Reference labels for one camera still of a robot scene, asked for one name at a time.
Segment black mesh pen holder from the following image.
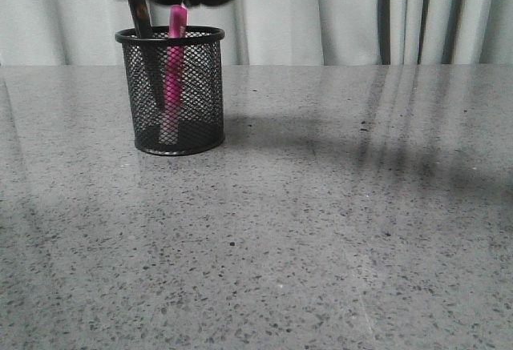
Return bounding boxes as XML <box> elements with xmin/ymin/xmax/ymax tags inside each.
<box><xmin>115</xmin><ymin>26</ymin><xmax>224</xmax><ymax>155</ymax></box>

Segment grey orange handled scissors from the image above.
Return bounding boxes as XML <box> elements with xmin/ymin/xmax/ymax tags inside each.
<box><xmin>128</xmin><ymin>0</ymin><xmax>164</xmax><ymax>111</ymax></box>

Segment pink pen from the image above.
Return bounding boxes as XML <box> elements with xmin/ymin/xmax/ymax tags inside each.
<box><xmin>159</xmin><ymin>5</ymin><xmax>188</xmax><ymax>145</ymax></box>

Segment light grey curtain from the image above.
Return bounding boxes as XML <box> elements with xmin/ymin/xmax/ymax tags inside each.
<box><xmin>1</xmin><ymin>0</ymin><xmax>512</xmax><ymax>66</ymax></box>

